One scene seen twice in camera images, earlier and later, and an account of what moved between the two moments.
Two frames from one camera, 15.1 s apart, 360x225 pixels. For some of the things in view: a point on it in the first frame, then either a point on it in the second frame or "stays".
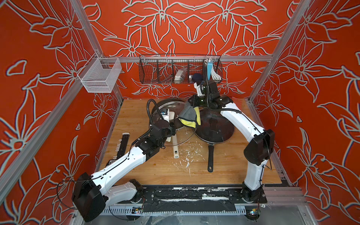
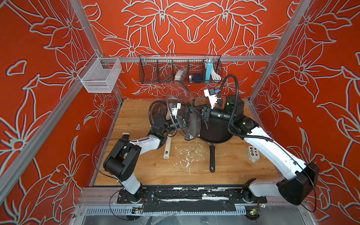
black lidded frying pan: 215,128 stays
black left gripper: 172,127 to 180,123
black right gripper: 194,103 to 207,112
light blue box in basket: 209,66 stays
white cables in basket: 215,75 stays
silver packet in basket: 180,75 stays
